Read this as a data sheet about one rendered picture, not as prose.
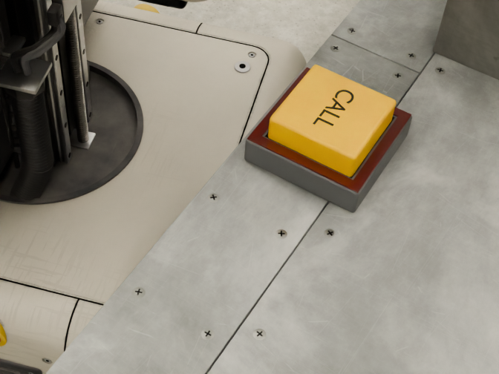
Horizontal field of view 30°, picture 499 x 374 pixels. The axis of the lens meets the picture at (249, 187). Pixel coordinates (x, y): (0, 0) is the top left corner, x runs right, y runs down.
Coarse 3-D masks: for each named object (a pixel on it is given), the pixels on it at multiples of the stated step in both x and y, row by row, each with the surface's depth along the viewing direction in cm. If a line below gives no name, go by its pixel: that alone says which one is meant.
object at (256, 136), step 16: (272, 112) 60; (400, 112) 60; (256, 128) 59; (400, 128) 59; (272, 144) 58; (384, 144) 58; (304, 160) 57; (368, 160) 58; (336, 176) 57; (368, 176) 57
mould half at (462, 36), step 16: (448, 0) 64; (464, 0) 63; (480, 0) 62; (496, 0) 62; (448, 16) 64; (464, 16) 64; (480, 16) 63; (496, 16) 62; (448, 32) 65; (464, 32) 65; (480, 32) 64; (496, 32) 63; (448, 48) 66; (464, 48) 66; (480, 48) 65; (496, 48) 64; (464, 64) 66; (480, 64) 66; (496, 64) 65
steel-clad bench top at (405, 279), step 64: (384, 0) 71; (320, 64) 66; (384, 64) 66; (448, 64) 67; (448, 128) 63; (256, 192) 58; (384, 192) 59; (448, 192) 59; (192, 256) 55; (256, 256) 55; (320, 256) 55; (384, 256) 56; (448, 256) 56; (128, 320) 52; (192, 320) 52; (256, 320) 52; (320, 320) 52; (384, 320) 53; (448, 320) 53
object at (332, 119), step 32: (288, 96) 58; (320, 96) 58; (352, 96) 59; (384, 96) 59; (288, 128) 57; (320, 128) 57; (352, 128) 57; (384, 128) 59; (320, 160) 57; (352, 160) 56
